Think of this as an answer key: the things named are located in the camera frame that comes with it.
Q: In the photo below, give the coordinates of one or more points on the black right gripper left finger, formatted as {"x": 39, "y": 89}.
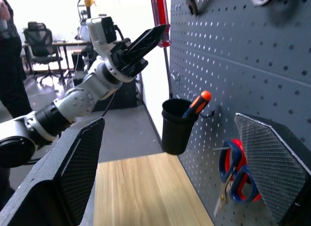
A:
{"x": 60, "y": 177}

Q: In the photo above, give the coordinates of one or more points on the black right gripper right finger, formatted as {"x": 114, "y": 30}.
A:
{"x": 277, "y": 162}

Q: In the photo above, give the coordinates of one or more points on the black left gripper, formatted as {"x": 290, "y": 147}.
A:
{"x": 121, "y": 58}

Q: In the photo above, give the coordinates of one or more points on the orange and black pliers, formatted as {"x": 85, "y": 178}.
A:
{"x": 193, "y": 6}

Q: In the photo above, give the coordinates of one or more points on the grey pegboard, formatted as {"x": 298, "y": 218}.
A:
{"x": 243, "y": 65}

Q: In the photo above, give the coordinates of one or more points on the bystander bare hand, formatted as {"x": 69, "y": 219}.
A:
{"x": 4, "y": 11}

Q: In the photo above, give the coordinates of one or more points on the thin metal peg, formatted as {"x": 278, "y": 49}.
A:
{"x": 219, "y": 148}

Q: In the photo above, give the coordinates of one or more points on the black cabinet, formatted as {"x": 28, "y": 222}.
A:
{"x": 124, "y": 97}

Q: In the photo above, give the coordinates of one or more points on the white rounded device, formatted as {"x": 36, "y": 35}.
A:
{"x": 83, "y": 29}

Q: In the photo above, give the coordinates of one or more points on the yellow object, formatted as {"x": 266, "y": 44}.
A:
{"x": 88, "y": 0}

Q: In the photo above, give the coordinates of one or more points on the wooden desk with black legs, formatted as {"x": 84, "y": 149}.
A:
{"x": 70, "y": 43}

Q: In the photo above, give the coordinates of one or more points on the orange and black screwdriver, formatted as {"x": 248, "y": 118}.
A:
{"x": 200, "y": 102}

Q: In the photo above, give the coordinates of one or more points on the black cup holder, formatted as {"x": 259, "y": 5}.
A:
{"x": 175, "y": 133}

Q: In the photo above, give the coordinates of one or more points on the black office chair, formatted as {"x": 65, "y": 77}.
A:
{"x": 39, "y": 43}

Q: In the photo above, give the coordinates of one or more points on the person in black clothes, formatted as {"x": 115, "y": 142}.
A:
{"x": 12, "y": 77}

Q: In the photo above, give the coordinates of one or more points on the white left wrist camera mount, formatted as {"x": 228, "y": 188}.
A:
{"x": 94, "y": 34}

